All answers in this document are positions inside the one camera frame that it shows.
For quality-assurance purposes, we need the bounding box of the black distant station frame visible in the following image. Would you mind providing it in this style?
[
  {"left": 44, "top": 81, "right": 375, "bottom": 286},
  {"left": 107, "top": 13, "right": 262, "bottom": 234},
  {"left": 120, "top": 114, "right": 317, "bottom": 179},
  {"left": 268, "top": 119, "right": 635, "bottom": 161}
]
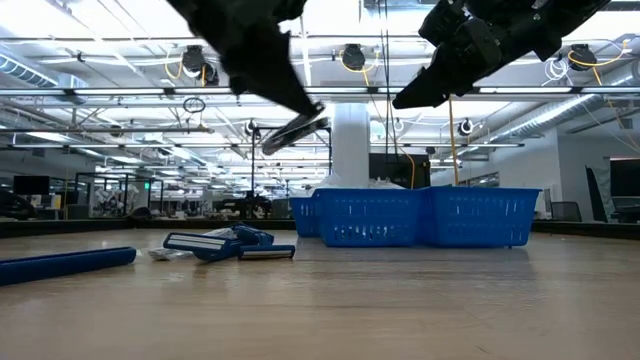
[{"left": 74, "top": 172, "right": 165, "bottom": 220}]

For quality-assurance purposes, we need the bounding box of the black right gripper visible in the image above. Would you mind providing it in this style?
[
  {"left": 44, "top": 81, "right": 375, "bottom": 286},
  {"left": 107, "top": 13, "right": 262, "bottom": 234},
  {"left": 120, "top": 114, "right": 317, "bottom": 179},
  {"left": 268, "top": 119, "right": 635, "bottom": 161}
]
[{"left": 392, "top": 18, "right": 503, "bottom": 110}]

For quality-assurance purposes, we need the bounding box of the white toiletry packet clear wrap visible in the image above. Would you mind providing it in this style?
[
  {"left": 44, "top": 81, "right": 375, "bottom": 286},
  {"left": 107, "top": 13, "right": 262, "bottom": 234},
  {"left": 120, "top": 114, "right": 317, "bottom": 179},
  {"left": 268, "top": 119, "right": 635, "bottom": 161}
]
[
  {"left": 308, "top": 174, "right": 341, "bottom": 192},
  {"left": 368, "top": 177, "right": 407, "bottom": 191}
]

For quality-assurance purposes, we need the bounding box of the grey mesh office chair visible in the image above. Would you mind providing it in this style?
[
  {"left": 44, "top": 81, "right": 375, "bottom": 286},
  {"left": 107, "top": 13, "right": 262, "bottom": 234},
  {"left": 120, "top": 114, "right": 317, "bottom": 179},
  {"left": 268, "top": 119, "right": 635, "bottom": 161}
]
[{"left": 549, "top": 200, "right": 584, "bottom": 223}]

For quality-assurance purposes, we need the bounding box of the long ceiling light strip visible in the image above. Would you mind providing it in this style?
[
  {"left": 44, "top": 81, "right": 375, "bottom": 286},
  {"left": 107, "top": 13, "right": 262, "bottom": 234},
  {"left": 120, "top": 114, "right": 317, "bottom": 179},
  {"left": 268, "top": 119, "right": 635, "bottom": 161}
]
[{"left": 0, "top": 85, "right": 640, "bottom": 97}]

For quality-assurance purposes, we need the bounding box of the black aluminium table frame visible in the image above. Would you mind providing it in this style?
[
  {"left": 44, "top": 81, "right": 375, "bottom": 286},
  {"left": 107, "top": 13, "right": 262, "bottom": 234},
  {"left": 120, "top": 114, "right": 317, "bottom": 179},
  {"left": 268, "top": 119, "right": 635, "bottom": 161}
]
[{"left": 0, "top": 215, "right": 640, "bottom": 240}]

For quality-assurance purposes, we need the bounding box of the black leaning panel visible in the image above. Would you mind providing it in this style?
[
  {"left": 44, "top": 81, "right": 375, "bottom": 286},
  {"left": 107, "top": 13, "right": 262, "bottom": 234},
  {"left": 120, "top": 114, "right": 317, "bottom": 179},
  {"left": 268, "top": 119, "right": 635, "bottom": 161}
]
[{"left": 584, "top": 165, "right": 610, "bottom": 224}]

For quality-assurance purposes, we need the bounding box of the dark office chair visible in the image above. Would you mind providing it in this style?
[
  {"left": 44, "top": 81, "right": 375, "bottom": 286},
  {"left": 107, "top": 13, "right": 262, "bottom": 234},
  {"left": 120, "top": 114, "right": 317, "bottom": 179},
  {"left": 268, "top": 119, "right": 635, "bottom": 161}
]
[{"left": 0, "top": 188, "right": 39, "bottom": 221}]

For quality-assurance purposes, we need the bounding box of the white building column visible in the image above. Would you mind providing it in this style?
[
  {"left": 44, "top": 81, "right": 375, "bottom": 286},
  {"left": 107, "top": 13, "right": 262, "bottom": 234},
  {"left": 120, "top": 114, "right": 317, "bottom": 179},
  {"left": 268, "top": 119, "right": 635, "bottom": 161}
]
[{"left": 332, "top": 102, "right": 371, "bottom": 190}]

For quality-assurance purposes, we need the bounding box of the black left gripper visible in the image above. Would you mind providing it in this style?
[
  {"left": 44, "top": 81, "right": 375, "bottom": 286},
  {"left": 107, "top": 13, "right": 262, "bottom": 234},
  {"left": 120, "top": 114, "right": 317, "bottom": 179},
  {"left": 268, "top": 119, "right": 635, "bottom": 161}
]
[{"left": 167, "top": 0, "right": 326, "bottom": 116}]

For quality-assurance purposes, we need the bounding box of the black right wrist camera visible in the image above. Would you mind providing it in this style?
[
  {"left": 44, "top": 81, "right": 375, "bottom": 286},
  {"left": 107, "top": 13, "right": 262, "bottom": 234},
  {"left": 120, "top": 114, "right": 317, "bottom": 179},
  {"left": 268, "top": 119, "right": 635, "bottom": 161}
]
[{"left": 418, "top": 0, "right": 469, "bottom": 50}]

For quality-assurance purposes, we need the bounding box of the black hanging cable loop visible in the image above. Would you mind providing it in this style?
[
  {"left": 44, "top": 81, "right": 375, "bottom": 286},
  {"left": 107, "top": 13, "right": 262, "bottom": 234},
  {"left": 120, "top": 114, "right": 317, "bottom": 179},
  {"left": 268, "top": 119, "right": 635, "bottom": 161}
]
[{"left": 182, "top": 96, "right": 207, "bottom": 115}]

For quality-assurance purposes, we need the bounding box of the large black monitor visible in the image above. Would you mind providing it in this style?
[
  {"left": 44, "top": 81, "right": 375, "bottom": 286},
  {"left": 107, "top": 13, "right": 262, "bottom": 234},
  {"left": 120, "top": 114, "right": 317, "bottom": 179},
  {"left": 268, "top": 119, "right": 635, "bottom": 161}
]
[{"left": 609, "top": 157, "right": 640, "bottom": 224}]

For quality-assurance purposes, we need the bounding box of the blue plastic mesh basket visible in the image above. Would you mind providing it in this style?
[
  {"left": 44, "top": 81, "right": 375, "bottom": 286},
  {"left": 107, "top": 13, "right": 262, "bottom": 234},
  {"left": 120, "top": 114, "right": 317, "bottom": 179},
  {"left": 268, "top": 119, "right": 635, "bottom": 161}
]
[
  {"left": 422, "top": 186, "right": 543, "bottom": 250},
  {"left": 289, "top": 195, "right": 321, "bottom": 238},
  {"left": 312, "top": 187, "right": 427, "bottom": 249}
]

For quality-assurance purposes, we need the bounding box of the small silver foil tube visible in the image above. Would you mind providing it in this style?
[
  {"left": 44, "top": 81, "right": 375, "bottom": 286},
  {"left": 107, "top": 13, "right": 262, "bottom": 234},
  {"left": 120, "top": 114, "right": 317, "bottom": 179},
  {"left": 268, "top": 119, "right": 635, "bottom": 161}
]
[
  {"left": 147, "top": 247, "right": 196, "bottom": 262},
  {"left": 202, "top": 227, "right": 239, "bottom": 241}
]

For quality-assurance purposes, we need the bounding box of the black desk monitor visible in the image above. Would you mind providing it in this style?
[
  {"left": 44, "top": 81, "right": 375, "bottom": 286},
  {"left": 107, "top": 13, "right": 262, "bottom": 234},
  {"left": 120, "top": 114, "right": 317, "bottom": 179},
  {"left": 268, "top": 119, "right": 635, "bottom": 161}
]
[{"left": 12, "top": 174, "right": 51, "bottom": 197}]

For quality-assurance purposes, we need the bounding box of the black screen panel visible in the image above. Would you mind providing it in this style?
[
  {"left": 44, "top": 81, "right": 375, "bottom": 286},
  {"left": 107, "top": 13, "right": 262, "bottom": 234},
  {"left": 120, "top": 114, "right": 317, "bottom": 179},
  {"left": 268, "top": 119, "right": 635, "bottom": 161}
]
[{"left": 368, "top": 153, "right": 432, "bottom": 190}]

